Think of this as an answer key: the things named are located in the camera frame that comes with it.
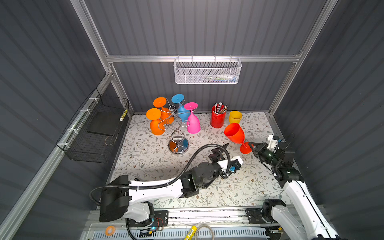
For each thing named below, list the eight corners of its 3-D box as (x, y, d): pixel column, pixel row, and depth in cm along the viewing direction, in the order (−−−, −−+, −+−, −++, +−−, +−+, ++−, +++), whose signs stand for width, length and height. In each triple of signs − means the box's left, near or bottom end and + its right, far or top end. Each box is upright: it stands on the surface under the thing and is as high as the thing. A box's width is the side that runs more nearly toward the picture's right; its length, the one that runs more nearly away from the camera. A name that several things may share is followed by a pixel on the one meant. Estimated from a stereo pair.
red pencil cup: (211, 128, 113) (213, 114, 101) (210, 118, 120) (211, 104, 108) (223, 128, 113) (226, 114, 101) (222, 118, 120) (225, 104, 108)
